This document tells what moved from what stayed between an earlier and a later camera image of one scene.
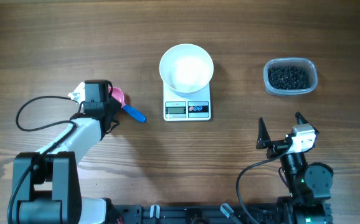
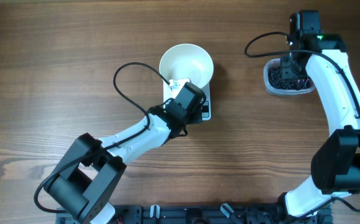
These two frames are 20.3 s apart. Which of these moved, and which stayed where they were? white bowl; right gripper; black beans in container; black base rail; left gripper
Moved: left gripper; right gripper
Stayed: black base rail; black beans in container; white bowl
